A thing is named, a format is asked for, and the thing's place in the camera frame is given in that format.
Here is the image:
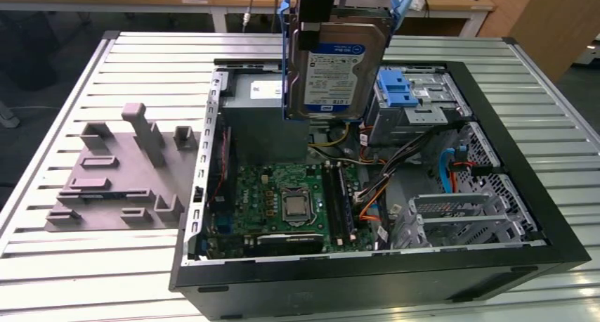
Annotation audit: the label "blue drive latch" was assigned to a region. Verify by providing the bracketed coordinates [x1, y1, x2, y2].
[378, 70, 419, 108]

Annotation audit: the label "black office chair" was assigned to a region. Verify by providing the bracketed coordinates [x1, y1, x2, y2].
[0, 11, 95, 91]

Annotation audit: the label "grey chair foot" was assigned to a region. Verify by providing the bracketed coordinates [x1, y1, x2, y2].
[0, 100, 23, 129]

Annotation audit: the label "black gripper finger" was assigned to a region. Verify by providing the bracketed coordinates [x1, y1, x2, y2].
[298, 0, 340, 52]

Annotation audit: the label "metal disk bay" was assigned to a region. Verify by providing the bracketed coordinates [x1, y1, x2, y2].
[388, 191, 535, 249]

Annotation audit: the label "dangling cable white plug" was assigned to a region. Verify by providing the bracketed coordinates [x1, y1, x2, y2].
[242, 0, 259, 30]

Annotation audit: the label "black cable bundle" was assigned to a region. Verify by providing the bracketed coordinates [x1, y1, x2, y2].
[355, 128, 452, 203]

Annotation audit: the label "orange wires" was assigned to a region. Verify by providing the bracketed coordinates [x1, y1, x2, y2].
[359, 191, 384, 221]

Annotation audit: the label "black open PC case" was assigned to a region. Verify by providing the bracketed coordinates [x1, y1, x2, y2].
[168, 58, 592, 320]

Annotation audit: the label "black RAM slot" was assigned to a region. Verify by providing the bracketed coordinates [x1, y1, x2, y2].
[323, 162, 343, 245]

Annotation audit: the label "metal optical drive cage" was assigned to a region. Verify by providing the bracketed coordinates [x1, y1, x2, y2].
[364, 68, 472, 147]

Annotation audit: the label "black graphics card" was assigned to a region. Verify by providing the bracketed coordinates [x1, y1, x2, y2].
[243, 232, 326, 256]

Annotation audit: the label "green motherboard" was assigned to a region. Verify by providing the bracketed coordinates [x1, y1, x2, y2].
[206, 162, 391, 258]

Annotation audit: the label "black RAM stick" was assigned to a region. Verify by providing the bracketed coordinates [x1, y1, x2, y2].
[336, 165, 356, 244]

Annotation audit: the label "grey power supply unit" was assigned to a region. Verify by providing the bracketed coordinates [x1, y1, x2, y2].
[220, 72, 315, 165]

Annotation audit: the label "grey parts rack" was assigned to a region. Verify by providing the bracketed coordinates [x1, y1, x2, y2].
[44, 102, 203, 233]

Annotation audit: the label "blue data wire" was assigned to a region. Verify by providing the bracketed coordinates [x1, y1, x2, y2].
[438, 146, 470, 196]

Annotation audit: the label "wooden cabinet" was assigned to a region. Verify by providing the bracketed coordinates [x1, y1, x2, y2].
[478, 0, 600, 81]

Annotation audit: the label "silver CPU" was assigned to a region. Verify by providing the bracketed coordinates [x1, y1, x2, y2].
[280, 194, 311, 218]

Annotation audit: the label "hard disk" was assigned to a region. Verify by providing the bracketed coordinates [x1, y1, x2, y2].
[276, 0, 422, 123]

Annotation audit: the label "white device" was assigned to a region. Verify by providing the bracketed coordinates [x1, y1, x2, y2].
[574, 37, 600, 70]

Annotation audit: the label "yellow wire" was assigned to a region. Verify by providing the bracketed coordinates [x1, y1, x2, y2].
[308, 121, 352, 149]

